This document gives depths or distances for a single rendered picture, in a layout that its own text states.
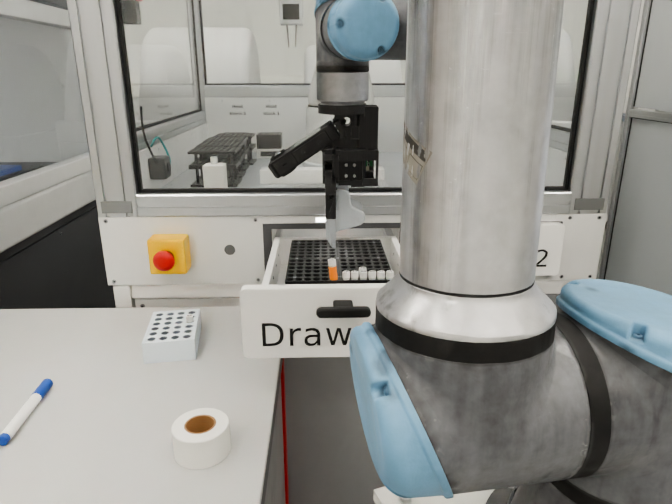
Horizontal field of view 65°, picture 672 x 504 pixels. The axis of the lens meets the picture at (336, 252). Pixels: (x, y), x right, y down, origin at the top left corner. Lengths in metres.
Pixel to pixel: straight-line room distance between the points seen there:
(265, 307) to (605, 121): 0.75
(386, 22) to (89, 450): 0.63
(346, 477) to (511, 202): 1.15
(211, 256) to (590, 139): 0.78
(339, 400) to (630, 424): 0.93
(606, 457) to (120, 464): 0.55
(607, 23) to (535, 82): 0.85
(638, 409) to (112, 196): 0.96
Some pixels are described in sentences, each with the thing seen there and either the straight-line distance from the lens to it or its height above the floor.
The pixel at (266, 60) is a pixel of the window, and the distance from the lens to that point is 1.05.
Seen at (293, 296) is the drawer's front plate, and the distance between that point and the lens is 0.75.
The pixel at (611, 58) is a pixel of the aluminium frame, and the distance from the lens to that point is 1.16.
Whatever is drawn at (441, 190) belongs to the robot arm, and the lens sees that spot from 0.31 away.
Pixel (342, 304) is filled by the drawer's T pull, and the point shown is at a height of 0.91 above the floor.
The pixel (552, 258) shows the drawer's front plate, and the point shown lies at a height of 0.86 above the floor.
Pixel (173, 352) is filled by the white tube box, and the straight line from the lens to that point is 0.93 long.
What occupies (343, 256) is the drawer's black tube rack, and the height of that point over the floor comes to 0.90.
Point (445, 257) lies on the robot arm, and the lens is 0.31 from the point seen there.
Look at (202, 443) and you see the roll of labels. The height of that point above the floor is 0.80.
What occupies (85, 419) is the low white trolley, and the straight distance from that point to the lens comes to 0.85.
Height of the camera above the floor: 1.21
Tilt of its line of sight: 19 degrees down
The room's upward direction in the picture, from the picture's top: straight up
